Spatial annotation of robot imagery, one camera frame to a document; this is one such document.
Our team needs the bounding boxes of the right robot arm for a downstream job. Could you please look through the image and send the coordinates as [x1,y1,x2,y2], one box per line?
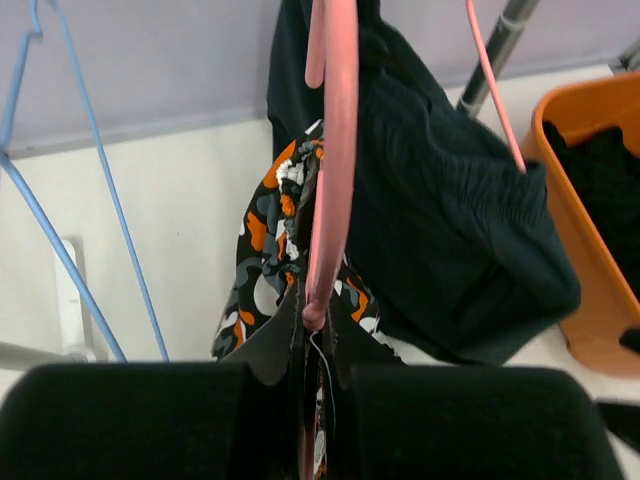
[596,400,640,453]

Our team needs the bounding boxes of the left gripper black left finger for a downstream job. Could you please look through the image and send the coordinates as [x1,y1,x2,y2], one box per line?
[1,282,305,479]

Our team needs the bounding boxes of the metal clothes rack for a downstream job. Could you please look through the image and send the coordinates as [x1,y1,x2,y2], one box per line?
[0,0,640,374]

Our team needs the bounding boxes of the blue wire hanger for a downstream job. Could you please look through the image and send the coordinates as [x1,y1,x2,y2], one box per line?
[1,1,183,361]

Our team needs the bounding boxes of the black shorts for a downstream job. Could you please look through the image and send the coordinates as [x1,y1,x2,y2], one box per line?
[543,121,639,355]

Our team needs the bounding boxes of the pink wire hanger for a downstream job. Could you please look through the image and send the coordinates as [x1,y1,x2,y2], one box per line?
[297,0,361,480]
[465,0,526,173]

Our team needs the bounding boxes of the orange camouflage shorts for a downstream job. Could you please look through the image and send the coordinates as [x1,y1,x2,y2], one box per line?
[212,121,405,479]

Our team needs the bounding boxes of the orange plastic laundry basket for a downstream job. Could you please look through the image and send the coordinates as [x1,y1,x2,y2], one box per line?
[522,73,639,379]

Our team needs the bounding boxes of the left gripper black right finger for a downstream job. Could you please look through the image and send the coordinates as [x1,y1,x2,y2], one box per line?
[323,299,623,479]

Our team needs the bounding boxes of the dark green shorts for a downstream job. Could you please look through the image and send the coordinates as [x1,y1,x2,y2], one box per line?
[265,0,584,366]

